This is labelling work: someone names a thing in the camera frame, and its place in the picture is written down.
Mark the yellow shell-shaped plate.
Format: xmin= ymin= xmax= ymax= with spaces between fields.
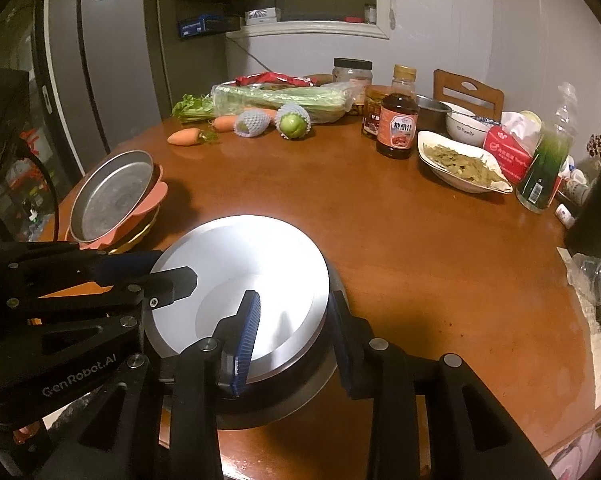
xmin=64 ymin=204 xmax=157 ymax=256

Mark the white patterned box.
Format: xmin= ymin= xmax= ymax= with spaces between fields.
xmin=244 ymin=7 xmax=280 ymax=27

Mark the dark metal pot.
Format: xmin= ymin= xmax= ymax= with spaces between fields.
xmin=415 ymin=93 xmax=455 ymax=134

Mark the chili sauce jar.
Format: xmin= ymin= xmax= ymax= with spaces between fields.
xmin=361 ymin=84 xmax=390 ymax=140

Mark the plastic bottle of green liquid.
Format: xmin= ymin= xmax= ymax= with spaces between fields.
xmin=516 ymin=82 xmax=580 ymax=212

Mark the orange carrot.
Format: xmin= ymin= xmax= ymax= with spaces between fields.
xmin=212 ymin=108 xmax=277 ymax=133
xmin=167 ymin=128 xmax=202 ymax=148

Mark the glass door with red decoration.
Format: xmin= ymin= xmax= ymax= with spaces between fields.
xmin=0 ymin=0 xmax=77 ymax=242

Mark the grey refrigerator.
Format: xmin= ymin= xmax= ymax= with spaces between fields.
xmin=44 ymin=0 xmax=182 ymax=162

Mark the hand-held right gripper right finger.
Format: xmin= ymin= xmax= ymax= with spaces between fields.
xmin=329 ymin=290 xmax=557 ymax=480

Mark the person's left hand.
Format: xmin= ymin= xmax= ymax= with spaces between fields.
xmin=11 ymin=421 xmax=46 ymax=447

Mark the blue box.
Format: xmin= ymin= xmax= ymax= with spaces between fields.
xmin=177 ymin=14 xmax=242 ymax=39

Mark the dark sauce bottle red label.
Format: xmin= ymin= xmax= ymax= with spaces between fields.
xmin=376 ymin=64 xmax=421 ymax=161

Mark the red tissue pack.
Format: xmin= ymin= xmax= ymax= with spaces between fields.
xmin=483 ymin=109 xmax=545 ymax=186

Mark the green fruit in foam net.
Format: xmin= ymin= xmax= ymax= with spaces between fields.
xmin=233 ymin=109 xmax=264 ymax=139
xmin=274 ymin=103 xmax=313 ymax=141

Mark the stainless steel bowl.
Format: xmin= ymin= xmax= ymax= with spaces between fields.
xmin=142 ymin=259 xmax=350 ymax=432

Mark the red snack bag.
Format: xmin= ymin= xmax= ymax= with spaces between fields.
xmin=234 ymin=72 xmax=317 ymax=89

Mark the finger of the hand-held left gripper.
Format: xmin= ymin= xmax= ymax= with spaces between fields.
xmin=9 ymin=265 xmax=200 ymax=332
xmin=0 ymin=241 xmax=164 ymax=297

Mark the celery in plastic bag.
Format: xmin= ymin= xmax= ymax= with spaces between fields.
xmin=171 ymin=82 xmax=362 ymax=126

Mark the white ceramic bowl blue print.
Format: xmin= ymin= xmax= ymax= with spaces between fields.
xmin=444 ymin=101 xmax=492 ymax=149

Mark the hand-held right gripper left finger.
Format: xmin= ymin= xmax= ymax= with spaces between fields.
xmin=59 ymin=289 xmax=262 ymax=480

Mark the glass jar with black lid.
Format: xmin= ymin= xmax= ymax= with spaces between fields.
xmin=331 ymin=57 xmax=375 ymax=84

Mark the white dish of green vegetables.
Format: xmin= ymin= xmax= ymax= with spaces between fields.
xmin=417 ymin=130 xmax=515 ymax=195

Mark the white window frame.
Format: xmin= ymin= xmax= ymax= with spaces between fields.
xmin=224 ymin=0 xmax=392 ymax=42

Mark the pink plate with handles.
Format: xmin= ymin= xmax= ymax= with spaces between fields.
xmin=74 ymin=162 xmax=170 ymax=252

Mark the round metal plate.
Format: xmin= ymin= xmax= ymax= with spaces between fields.
xmin=69 ymin=149 xmax=156 ymax=244

